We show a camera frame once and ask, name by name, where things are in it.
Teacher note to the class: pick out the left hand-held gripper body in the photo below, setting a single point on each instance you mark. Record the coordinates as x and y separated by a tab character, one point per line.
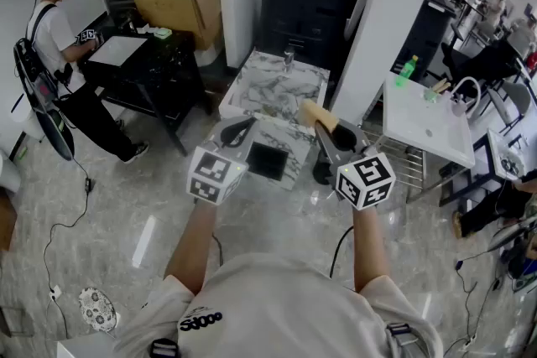
214	169

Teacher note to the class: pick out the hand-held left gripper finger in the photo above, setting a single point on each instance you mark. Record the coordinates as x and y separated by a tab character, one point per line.
247	142
235	122

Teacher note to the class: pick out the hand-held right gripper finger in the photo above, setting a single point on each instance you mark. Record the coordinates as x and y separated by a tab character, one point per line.
327	142
361	140

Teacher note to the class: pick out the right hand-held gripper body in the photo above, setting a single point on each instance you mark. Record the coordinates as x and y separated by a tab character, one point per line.
365	180

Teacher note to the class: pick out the yellow sponge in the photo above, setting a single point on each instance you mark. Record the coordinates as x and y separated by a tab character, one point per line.
314	115

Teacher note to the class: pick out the person's left forearm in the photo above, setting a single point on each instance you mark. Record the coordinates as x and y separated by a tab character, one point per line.
193	247

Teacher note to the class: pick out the person's right forearm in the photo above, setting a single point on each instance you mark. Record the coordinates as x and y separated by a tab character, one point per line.
369	251

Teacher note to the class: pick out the metal bar rack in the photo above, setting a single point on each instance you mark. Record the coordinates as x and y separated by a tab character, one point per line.
413	157

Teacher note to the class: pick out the white sink table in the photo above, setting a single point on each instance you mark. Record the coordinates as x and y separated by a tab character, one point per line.
419	126

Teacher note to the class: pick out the white marble sink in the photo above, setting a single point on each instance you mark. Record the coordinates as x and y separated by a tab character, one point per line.
260	67

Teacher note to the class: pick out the green utensil cup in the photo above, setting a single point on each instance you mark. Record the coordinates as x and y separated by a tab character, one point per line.
431	95

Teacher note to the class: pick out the green plastic bottle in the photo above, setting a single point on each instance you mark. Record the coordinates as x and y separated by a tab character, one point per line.
408	71

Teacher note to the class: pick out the chrome sink faucet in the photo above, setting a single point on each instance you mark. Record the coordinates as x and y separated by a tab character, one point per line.
289	59

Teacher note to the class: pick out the black marble sink table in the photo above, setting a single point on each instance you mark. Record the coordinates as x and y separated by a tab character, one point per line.
159	75

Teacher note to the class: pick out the green soap dish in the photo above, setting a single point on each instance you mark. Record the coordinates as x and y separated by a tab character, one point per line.
163	33

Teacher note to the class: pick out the white arched faucet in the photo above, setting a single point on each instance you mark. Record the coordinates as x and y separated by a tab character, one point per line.
465	79

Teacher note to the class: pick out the large cardboard box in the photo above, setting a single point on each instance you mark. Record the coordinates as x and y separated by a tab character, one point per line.
176	14

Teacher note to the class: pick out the black cabinet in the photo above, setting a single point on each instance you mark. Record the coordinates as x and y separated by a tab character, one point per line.
423	33

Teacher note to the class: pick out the white rectangular basin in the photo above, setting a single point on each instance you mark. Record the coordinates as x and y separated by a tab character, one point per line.
115	51

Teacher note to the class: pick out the small white sink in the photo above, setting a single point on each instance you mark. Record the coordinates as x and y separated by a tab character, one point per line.
503	155

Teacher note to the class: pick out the black office chair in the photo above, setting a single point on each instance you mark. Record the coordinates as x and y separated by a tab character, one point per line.
482	63

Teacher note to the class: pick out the person's white t-shirt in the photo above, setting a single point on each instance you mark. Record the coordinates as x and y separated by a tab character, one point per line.
272	306

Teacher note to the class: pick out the grey office chair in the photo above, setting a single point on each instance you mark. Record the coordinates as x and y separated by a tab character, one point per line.
514	96

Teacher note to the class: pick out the patterned round plate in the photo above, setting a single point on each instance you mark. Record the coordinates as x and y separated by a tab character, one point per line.
96	308

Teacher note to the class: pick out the white power strip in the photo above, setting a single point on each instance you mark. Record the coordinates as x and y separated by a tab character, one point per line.
54	292

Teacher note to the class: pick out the small brown cardboard box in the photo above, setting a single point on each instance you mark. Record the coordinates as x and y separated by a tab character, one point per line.
6	222

